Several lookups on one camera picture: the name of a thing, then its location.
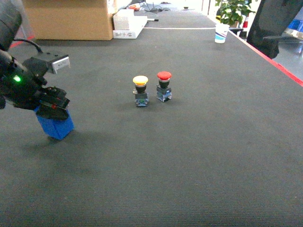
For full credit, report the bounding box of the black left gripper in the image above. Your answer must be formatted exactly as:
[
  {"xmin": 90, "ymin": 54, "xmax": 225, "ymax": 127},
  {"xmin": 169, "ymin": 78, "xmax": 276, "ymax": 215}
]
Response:
[{"xmin": 0, "ymin": 61, "xmax": 69, "ymax": 120}]

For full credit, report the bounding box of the blue block part with knob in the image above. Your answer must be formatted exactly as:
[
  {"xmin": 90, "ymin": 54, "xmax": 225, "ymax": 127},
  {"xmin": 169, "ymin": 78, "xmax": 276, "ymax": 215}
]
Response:
[{"xmin": 37, "ymin": 111, "xmax": 74, "ymax": 140}]

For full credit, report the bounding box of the large cardboard box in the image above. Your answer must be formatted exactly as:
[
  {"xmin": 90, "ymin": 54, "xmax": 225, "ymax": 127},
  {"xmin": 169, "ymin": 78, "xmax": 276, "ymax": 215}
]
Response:
[{"xmin": 22, "ymin": 0, "xmax": 117, "ymax": 41}]

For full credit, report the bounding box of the yellow mushroom push button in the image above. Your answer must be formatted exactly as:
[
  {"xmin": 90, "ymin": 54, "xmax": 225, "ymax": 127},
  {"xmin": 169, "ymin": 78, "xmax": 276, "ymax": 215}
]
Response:
[{"xmin": 133, "ymin": 75, "xmax": 149, "ymax": 107}]

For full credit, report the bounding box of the white small box on top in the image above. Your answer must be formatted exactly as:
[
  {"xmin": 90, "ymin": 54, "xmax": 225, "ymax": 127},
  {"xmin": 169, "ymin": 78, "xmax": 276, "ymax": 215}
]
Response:
[{"xmin": 113, "ymin": 9, "xmax": 134, "ymax": 30}]

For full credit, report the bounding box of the white flat box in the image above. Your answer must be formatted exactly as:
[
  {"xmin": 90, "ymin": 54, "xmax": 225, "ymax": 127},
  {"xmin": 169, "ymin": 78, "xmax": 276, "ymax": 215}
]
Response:
[{"xmin": 113, "ymin": 16, "xmax": 147, "ymax": 39}]

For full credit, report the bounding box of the red mushroom push button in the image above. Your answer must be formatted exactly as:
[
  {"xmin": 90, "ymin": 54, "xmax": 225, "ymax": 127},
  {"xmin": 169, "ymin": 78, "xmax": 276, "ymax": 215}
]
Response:
[{"xmin": 157, "ymin": 71, "xmax": 172, "ymax": 102}]

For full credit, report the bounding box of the white paper cup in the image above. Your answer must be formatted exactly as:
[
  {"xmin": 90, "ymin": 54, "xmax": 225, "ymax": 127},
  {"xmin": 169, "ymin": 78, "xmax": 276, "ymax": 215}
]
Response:
[{"xmin": 214, "ymin": 24, "xmax": 230, "ymax": 44}]

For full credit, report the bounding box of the green potted plant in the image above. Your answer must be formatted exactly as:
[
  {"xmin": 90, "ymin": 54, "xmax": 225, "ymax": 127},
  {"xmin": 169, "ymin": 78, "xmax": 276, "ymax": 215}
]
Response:
[{"xmin": 215, "ymin": 0, "xmax": 256, "ymax": 26}]

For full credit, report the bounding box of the black office chair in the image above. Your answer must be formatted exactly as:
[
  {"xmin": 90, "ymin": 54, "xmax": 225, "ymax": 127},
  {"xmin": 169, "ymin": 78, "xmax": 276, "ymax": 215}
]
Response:
[{"xmin": 247, "ymin": 0, "xmax": 303, "ymax": 59}]

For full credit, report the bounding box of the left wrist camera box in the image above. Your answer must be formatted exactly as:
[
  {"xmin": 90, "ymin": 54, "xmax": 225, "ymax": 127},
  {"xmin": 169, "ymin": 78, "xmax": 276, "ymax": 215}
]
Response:
[{"xmin": 22, "ymin": 52, "xmax": 71, "ymax": 76}]

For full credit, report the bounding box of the black camera cable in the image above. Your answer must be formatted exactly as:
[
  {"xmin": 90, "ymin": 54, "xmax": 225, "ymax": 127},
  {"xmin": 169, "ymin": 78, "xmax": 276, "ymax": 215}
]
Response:
[{"xmin": 13, "ymin": 38, "xmax": 44, "ymax": 54}]

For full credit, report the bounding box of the red conveyor frame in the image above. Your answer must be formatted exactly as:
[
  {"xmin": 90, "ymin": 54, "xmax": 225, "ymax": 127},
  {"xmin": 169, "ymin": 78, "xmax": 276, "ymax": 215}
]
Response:
[{"xmin": 9, "ymin": 29, "xmax": 303, "ymax": 87}]

